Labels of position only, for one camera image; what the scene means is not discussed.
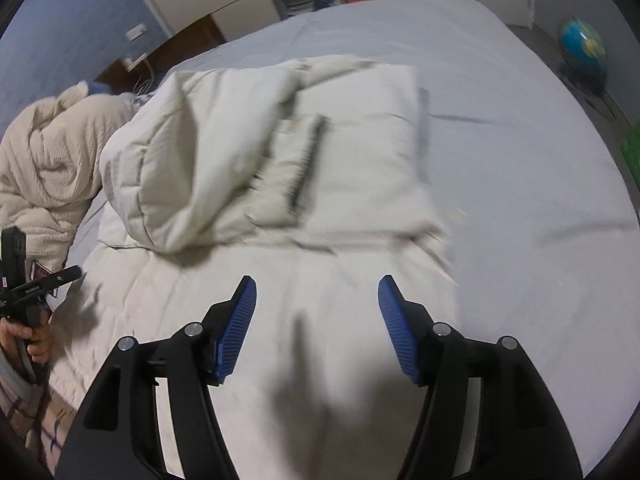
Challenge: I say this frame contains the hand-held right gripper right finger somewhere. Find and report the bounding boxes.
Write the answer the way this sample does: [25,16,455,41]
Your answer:
[377,274,584,480]

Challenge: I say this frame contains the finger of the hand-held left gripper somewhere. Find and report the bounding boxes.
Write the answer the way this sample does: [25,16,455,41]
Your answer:
[25,265,83,296]

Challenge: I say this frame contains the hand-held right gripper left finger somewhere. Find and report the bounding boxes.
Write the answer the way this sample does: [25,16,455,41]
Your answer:
[56,275,258,480]

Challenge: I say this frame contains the white hooded jacket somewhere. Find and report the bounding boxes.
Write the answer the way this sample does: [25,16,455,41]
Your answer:
[49,54,463,480]

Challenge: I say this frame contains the person's left hand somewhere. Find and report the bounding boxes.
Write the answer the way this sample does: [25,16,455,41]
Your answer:
[0,311,54,365]

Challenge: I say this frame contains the beige textured blanket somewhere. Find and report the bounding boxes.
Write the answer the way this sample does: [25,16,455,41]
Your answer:
[0,81,138,286]

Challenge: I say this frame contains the person's plaid clothing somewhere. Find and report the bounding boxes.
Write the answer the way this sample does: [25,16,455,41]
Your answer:
[0,355,77,478]

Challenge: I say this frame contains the dark wooden headboard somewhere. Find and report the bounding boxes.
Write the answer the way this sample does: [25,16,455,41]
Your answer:
[94,14,227,97]

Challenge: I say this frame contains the green patterned bag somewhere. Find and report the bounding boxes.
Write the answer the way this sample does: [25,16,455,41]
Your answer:
[619,119,640,188]

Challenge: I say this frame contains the blue globe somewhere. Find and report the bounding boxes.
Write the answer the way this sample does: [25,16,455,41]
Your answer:
[557,18,609,75]

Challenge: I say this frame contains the white charger cable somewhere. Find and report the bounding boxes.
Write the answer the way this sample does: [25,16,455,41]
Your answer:
[125,54,157,97]

